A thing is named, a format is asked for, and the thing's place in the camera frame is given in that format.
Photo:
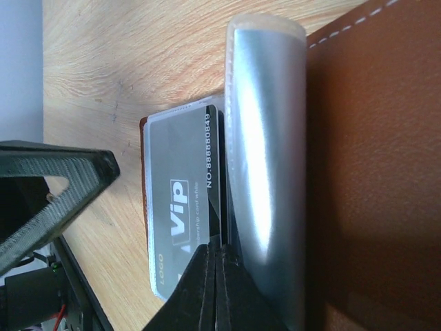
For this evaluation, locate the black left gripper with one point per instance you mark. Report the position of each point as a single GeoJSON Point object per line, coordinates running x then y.
{"type": "Point", "coordinates": [43, 189]}

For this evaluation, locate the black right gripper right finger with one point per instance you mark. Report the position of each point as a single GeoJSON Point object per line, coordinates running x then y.
{"type": "Point", "coordinates": [239, 304]}

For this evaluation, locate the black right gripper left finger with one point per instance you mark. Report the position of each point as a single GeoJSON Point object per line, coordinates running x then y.
{"type": "Point", "coordinates": [192, 304]}

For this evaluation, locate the black VIP card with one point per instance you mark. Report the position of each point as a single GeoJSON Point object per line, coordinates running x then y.
{"type": "Point", "coordinates": [182, 189]}

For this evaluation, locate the brown leather card holder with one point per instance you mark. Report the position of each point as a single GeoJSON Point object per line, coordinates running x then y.
{"type": "Point", "coordinates": [330, 165]}

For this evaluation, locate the black enclosure frame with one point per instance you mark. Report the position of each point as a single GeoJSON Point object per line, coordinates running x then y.
{"type": "Point", "coordinates": [83, 310]}

